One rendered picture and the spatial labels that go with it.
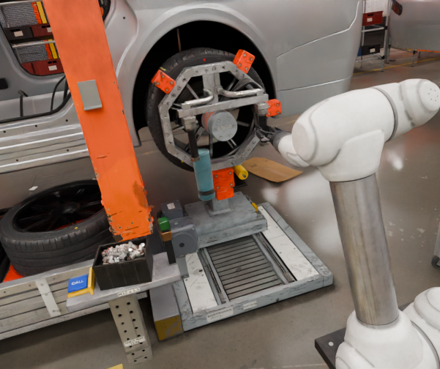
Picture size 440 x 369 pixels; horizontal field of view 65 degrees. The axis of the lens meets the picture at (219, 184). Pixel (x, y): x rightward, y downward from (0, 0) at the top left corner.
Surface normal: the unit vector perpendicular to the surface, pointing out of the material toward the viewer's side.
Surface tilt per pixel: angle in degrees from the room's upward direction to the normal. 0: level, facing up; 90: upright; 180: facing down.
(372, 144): 81
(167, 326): 90
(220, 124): 90
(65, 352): 0
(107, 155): 90
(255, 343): 0
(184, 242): 90
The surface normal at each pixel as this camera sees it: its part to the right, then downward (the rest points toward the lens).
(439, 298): 0.01, -0.88
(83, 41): 0.28, 0.41
